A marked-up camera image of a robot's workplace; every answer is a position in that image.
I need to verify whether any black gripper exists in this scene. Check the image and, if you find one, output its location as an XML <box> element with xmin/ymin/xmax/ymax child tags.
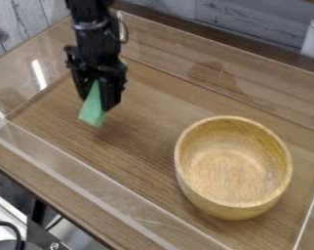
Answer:
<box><xmin>63</xmin><ymin>19</ymin><xmax>128</xmax><ymax>111</ymax></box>

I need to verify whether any green rectangular block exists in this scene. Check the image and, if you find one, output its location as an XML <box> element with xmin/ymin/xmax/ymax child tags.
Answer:
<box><xmin>78</xmin><ymin>80</ymin><xmax>105</xmax><ymax>127</ymax></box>

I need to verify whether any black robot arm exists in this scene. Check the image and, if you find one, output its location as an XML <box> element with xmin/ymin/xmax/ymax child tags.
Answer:
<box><xmin>63</xmin><ymin>0</ymin><xmax>128</xmax><ymax>111</ymax></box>

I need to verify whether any brown wooden bowl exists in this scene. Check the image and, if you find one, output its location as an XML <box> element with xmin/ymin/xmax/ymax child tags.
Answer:
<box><xmin>174</xmin><ymin>115</ymin><xmax>292</xmax><ymax>221</ymax></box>

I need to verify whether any black table leg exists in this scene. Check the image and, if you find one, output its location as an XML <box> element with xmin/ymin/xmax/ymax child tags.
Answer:
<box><xmin>30</xmin><ymin>199</ymin><xmax>46</xmax><ymax>226</ymax></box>

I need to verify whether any clear acrylic tray wall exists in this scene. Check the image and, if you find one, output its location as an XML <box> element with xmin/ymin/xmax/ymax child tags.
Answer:
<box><xmin>0</xmin><ymin>12</ymin><xmax>314</xmax><ymax>250</ymax></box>

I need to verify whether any black metal bracket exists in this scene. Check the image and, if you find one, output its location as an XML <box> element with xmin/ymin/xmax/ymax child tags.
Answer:
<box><xmin>26</xmin><ymin>219</ymin><xmax>71</xmax><ymax>250</ymax></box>

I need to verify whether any black cable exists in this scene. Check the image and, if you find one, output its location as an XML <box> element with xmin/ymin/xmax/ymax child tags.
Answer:
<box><xmin>0</xmin><ymin>220</ymin><xmax>26</xmax><ymax>250</ymax></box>

